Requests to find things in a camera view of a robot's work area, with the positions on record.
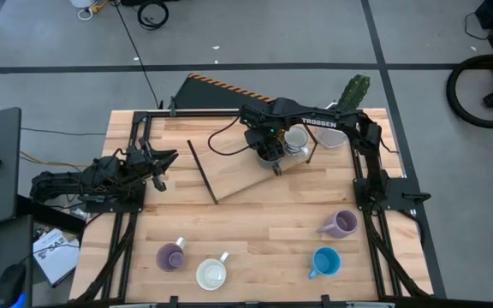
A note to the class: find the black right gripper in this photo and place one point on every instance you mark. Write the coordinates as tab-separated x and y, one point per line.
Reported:
257	138

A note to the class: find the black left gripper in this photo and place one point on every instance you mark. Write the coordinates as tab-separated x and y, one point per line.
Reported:
138	160

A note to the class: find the teal glazed mug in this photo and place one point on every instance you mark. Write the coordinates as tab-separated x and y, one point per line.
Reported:
263	165

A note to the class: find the white mug with blue stripes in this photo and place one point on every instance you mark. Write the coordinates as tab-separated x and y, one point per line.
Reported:
295	138

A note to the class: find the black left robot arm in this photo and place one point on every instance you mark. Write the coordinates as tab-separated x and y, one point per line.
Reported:
58	181

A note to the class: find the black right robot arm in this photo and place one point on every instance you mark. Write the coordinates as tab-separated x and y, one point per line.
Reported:
315	120

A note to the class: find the wooden shelf with black legs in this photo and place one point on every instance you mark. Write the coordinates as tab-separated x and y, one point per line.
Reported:
229	171

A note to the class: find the pale translucent container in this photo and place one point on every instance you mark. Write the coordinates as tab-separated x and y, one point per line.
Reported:
330	138

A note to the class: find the black ramp orange striped edge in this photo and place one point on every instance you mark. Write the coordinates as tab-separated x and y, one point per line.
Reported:
212	96

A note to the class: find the lavender mug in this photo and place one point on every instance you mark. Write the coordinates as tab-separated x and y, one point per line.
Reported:
340	222

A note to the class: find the green cactus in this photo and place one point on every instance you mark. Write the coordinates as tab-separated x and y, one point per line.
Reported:
354	92

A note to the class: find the white printed booklet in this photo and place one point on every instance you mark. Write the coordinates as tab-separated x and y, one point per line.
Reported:
56	256

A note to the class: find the orange shop vacuum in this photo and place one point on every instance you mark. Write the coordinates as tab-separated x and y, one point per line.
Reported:
454	98

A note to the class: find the black computer mouse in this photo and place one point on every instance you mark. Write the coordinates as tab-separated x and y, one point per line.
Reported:
10	284

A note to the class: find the black aluminium table frame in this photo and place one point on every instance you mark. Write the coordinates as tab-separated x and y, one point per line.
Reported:
195	114

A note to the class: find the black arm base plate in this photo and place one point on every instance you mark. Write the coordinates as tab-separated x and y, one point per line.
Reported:
116	205
390	194

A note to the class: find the black frame bracket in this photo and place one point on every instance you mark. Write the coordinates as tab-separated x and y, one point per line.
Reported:
173	300

